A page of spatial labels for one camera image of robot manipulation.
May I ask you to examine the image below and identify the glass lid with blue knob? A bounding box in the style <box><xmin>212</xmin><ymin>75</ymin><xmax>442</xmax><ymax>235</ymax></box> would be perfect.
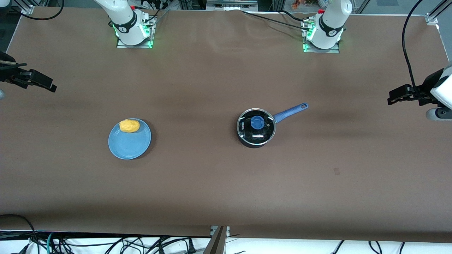
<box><xmin>237</xmin><ymin>109</ymin><xmax>276</xmax><ymax>144</ymax></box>

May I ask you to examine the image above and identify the blue plate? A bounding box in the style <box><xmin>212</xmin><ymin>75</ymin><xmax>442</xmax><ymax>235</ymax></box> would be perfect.
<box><xmin>108</xmin><ymin>118</ymin><xmax>152</xmax><ymax>160</ymax></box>

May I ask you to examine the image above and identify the brown table cover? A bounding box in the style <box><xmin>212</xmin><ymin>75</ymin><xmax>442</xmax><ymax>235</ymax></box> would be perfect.
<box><xmin>0</xmin><ymin>7</ymin><xmax>452</xmax><ymax>244</ymax></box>

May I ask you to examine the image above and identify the aluminium frame post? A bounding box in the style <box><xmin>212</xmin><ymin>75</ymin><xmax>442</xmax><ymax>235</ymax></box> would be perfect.
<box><xmin>12</xmin><ymin>0</ymin><xmax>35</xmax><ymax>15</ymax></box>

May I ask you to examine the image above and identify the black pot with blue handle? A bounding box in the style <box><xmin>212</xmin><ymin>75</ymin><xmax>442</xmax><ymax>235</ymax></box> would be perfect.
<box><xmin>237</xmin><ymin>102</ymin><xmax>309</xmax><ymax>149</ymax></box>

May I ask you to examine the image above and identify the black cable bundle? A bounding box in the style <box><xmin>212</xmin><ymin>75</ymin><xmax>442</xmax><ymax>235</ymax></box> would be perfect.
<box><xmin>134</xmin><ymin>0</ymin><xmax>172</xmax><ymax>22</ymax></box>

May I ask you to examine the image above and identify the short black cable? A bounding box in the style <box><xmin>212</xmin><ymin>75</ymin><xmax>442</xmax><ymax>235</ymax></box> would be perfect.
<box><xmin>278</xmin><ymin>10</ymin><xmax>307</xmax><ymax>22</ymax></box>

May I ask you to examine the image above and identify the black looped cable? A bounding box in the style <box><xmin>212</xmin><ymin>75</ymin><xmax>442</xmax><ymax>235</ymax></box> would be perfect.
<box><xmin>0</xmin><ymin>214</ymin><xmax>37</xmax><ymax>254</ymax></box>

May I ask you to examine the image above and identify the long black cable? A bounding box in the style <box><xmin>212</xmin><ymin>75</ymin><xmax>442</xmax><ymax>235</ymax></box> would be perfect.
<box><xmin>242</xmin><ymin>11</ymin><xmax>311</xmax><ymax>30</ymax></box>

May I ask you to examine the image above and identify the aluminium frame crossbar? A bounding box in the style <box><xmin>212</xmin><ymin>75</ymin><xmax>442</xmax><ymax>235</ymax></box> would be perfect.
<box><xmin>206</xmin><ymin>0</ymin><xmax>259</xmax><ymax>11</ymax></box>

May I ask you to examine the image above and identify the aluminium frame profile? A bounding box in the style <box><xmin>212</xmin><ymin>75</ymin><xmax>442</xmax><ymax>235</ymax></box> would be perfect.
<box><xmin>203</xmin><ymin>226</ymin><xmax>231</xmax><ymax>254</ymax></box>

